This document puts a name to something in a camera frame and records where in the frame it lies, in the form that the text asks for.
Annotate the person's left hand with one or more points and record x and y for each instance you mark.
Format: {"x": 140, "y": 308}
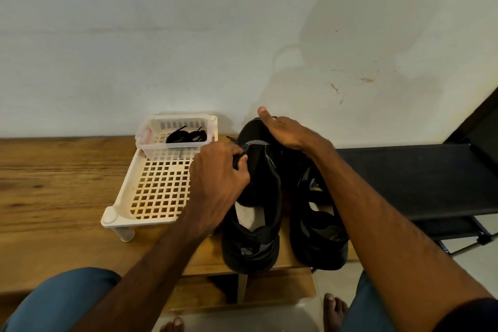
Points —
{"x": 218, "y": 184}

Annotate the person's right hand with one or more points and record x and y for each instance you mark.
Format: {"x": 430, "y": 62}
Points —
{"x": 296, "y": 135}

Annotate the black shoelaces bundle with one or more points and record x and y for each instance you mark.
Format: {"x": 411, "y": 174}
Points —
{"x": 185, "y": 136}

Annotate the black shoe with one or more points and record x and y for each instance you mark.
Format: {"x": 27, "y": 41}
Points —
{"x": 319, "y": 238}
{"x": 253, "y": 246}

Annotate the person's right forearm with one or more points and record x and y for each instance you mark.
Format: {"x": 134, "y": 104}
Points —
{"x": 389, "y": 242}

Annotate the person's left forearm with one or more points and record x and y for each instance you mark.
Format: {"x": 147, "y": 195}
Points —
{"x": 148, "y": 281}

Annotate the person's blue shorts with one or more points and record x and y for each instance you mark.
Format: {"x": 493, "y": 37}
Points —
{"x": 54, "y": 304}

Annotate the person's black shirt sleeve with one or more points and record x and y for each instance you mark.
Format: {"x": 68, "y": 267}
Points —
{"x": 471, "y": 318}

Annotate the large white plastic tray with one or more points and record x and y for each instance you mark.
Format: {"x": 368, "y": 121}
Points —
{"x": 159, "y": 192}

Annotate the small white plastic basket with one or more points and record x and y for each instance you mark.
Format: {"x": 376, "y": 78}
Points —
{"x": 152, "y": 152}

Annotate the black shoe rack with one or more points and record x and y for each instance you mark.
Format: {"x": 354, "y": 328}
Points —
{"x": 420, "y": 180}

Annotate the low wooden table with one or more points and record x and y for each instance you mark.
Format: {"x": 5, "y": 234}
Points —
{"x": 47, "y": 195}

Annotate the dark door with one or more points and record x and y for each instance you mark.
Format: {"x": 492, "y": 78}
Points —
{"x": 482, "y": 141}

